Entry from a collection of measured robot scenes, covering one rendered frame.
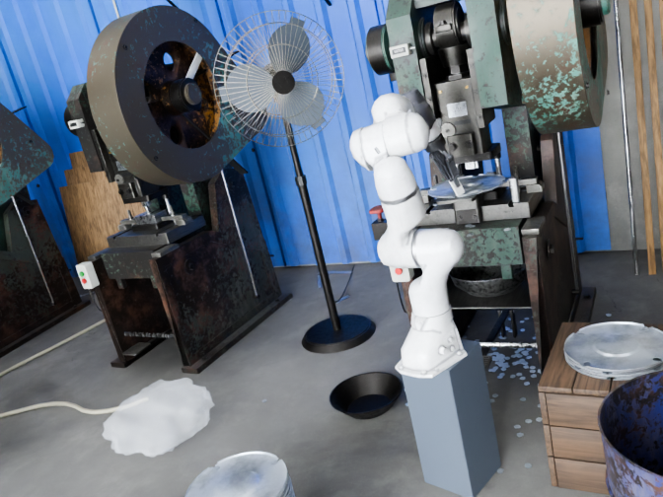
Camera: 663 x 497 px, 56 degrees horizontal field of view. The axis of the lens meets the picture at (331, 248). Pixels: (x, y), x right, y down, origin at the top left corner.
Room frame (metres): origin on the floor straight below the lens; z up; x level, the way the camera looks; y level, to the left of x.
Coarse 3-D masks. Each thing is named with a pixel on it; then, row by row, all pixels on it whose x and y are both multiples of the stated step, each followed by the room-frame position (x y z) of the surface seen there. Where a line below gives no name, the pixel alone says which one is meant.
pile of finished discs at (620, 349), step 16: (576, 336) 1.72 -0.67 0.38; (592, 336) 1.70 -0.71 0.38; (608, 336) 1.66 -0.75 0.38; (624, 336) 1.64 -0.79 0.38; (640, 336) 1.63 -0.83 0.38; (656, 336) 1.61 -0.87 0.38; (576, 352) 1.63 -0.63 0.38; (592, 352) 1.61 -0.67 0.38; (608, 352) 1.58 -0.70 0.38; (624, 352) 1.56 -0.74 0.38; (640, 352) 1.55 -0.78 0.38; (656, 352) 1.53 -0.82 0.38; (576, 368) 1.59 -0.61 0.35; (592, 368) 1.52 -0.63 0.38; (608, 368) 1.51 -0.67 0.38; (624, 368) 1.49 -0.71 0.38; (640, 368) 1.47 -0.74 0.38; (656, 368) 1.48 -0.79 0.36
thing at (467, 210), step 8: (440, 200) 2.18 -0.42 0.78; (448, 200) 2.15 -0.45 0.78; (456, 200) 2.13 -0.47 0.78; (464, 200) 2.12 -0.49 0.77; (472, 200) 2.11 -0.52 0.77; (480, 200) 2.25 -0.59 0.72; (456, 208) 2.26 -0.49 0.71; (464, 208) 2.24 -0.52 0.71; (472, 208) 2.23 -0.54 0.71; (456, 216) 2.26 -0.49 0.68; (464, 216) 2.25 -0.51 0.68; (472, 216) 2.23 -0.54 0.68; (480, 216) 2.22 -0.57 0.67
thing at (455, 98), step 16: (448, 80) 2.39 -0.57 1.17; (464, 80) 2.30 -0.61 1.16; (448, 96) 2.34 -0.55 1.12; (464, 96) 2.31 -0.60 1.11; (448, 112) 2.34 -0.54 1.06; (464, 112) 2.31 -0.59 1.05; (448, 128) 2.33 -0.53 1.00; (464, 128) 2.32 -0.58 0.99; (480, 128) 2.29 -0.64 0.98; (448, 144) 2.32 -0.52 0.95; (464, 144) 2.29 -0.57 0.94; (480, 144) 2.29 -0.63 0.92
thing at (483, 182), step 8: (472, 176) 2.42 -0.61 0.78; (480, 176) 2.39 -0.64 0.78; (488, 176) 2.36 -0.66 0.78; (496, 176) 2.33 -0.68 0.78; (440, 184) 2.40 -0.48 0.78; (448, 184) 2.37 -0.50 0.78; (464, 184) 2.29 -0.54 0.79; (472, 184) 2.26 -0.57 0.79; (480, 184) 2.24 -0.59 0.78; (488, 184) 2.23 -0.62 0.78; (496, 184) 2.20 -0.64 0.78; (432, 192) 2.31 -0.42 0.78; (440, 192) 2.28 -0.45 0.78; (448, 192) 2.25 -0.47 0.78; (472, 192) 2.17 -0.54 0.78; (480, 192) 2.14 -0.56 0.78
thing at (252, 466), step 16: (224, 464) 1.59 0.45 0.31; (240, 464) 1.57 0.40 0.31; (256, 464) 1.56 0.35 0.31; (272, 464) 1.54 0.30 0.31; (208, 480) 1.53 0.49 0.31; (224, 480) 1.51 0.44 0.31; (240, 480) 1.49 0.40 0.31; (256, 480) 1.48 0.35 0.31; (272, 480) 1.47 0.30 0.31; (192, 496) 1.48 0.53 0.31; (208, 496) 1.46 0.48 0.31; (224, 496) 1.44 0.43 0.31; (240, 496) 1.42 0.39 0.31; (256, 496) 1.42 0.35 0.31; (272, 496) 1.40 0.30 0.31
